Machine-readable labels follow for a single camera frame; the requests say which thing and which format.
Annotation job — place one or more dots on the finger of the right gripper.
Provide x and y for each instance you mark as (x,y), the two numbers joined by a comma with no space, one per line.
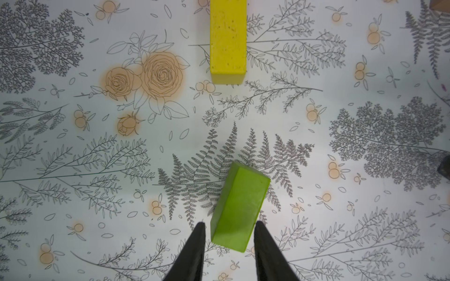
(444,167)

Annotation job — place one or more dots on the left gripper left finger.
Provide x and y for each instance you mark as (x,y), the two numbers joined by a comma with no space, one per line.
(188,266)

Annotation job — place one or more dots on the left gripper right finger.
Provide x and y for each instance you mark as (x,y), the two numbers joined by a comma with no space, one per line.
(270,262)

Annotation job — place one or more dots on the green wooden block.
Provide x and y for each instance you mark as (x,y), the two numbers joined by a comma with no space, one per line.
(239,206)

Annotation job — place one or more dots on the yellow wooden block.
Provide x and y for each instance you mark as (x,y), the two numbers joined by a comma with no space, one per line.
(228,41)

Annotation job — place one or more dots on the lowest natural wooden block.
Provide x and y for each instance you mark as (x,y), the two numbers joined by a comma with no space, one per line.
(440,5)

